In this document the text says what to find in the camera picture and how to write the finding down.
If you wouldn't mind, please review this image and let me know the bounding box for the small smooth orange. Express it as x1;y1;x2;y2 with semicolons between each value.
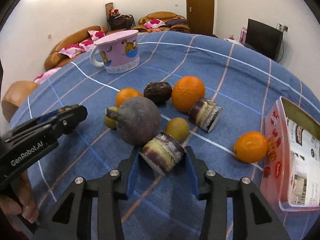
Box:
233;131;268;163

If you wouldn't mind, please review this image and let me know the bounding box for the dark brown walnut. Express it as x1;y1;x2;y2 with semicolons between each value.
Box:
143;81;172;106

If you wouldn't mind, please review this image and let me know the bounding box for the purple sugarcane piece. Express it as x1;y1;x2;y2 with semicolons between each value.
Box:
140;132;185;176

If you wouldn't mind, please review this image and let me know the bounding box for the large orange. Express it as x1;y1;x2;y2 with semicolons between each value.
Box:
171;76;206;113

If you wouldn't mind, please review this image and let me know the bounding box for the person's left hand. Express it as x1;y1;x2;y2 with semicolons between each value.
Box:
1;171;39;231

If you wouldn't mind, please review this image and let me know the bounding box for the yellow fruit left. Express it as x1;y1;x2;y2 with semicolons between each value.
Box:
104;106;118;130

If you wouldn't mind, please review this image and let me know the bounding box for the pink tin box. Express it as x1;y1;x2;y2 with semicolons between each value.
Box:
260;96;319;212

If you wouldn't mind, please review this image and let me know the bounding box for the long brown leather sofa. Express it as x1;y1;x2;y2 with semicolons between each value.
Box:
1;25;108;122

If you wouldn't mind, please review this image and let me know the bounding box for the small orange behind beet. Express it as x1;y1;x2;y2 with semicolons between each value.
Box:
116;88;142;108

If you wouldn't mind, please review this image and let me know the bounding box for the round purple beet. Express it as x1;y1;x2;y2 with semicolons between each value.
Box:
106;96;161;146

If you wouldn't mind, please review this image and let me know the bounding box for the pink cartoon mug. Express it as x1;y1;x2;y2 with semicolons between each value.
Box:
90;30;140;74

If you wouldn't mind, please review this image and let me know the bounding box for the black cluttered shelf rack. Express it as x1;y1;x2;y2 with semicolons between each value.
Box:
105;3;136;31

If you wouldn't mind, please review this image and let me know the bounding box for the small green-yellow fruit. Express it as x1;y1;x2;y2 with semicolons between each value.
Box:
164;118;189;142

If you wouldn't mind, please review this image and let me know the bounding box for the brown leather armchair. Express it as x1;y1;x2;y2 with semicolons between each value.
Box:
132;11;191;33

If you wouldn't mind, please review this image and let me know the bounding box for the blue plaid tablecloth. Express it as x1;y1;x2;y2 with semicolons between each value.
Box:
10;31;319;239

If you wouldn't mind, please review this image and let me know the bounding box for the brown wooden door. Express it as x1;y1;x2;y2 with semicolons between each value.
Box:
187;0;214;36

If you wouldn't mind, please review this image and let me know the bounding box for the black television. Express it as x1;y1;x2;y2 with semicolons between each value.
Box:
244;19;283;60

